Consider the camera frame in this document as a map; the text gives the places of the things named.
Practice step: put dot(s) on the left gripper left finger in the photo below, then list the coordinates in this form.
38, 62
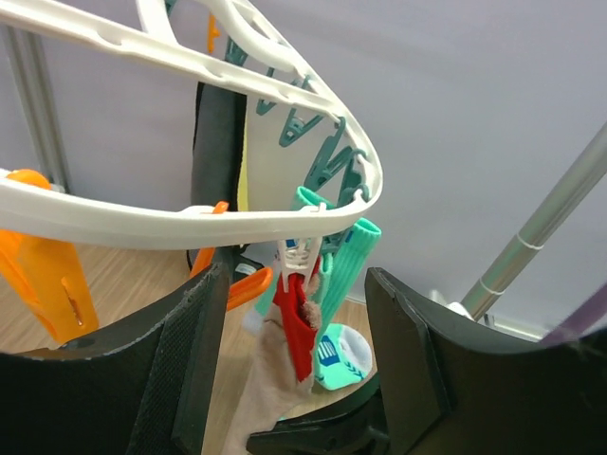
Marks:
141, 385

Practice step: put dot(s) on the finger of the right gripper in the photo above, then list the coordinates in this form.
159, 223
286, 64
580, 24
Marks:
356, 424

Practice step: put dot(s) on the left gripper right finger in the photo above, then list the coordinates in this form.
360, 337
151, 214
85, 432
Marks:
451, 385

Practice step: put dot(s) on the red sock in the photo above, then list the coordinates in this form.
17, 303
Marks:
272, 388

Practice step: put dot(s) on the white round clip hanger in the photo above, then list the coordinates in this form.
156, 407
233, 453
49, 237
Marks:
97, 121

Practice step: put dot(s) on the black triangular sock on hanger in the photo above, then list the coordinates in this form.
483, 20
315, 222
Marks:
218, 141

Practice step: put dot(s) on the white and grey drying rack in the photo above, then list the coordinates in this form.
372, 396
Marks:
583, 175

